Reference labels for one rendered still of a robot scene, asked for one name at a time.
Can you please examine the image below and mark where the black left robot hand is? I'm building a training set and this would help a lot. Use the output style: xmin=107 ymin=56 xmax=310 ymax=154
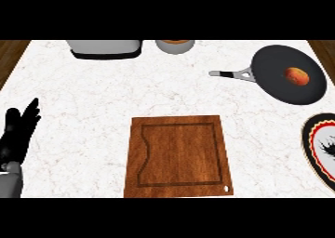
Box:
xmin=0 ymin=98 xmax=43 ymax=173

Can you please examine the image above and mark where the brown wooden cutting board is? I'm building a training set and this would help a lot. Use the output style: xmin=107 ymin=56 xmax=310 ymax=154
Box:
xmin=123 ymin=114 xmax=235 ymax=199

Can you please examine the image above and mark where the dark grey frying pan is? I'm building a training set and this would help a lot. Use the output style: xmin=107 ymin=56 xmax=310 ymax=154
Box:
xmin=207 ymin=45 xmax=328 ymax=106

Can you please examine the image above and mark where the orange round squash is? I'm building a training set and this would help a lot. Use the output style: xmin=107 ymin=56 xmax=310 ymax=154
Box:
xmin=285 ymin=66 xmax=310 ymax=86

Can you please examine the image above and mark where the grey black toaster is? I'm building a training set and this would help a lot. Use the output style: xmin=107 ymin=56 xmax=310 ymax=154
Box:
xmin=67 ymin=40 xmax=145 ymax=60

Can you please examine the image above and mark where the grey round canister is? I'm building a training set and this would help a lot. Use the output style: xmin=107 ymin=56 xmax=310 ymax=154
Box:
xmin=154 ymin=40 xmax=197 ymax=56

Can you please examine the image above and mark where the black red patterned plate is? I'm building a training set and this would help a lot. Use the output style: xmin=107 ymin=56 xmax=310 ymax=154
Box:
xmin=301 ymin=112 xmax=335 ymax=197

